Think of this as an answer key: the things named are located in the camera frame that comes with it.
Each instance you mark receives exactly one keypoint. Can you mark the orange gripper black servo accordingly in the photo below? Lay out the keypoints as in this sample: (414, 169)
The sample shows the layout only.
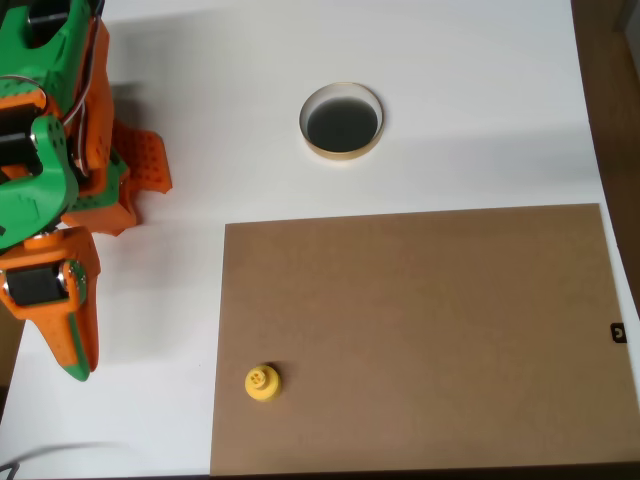
(36, 286)

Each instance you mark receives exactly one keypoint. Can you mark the small yellow plastic piece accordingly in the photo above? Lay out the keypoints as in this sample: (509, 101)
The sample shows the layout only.
(262, 385)

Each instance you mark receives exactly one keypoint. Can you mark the orange robot base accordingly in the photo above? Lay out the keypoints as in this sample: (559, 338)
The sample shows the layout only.
(145, 160)

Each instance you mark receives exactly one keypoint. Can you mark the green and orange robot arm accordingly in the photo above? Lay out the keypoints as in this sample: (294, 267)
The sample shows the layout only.
(30, 200)

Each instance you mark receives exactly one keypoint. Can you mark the round dish with dark bottom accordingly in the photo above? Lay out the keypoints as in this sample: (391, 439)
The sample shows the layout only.
(342, 125)

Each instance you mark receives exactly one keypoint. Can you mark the brown rectangular board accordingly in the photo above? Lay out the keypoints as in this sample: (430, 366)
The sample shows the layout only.
(415, 340)

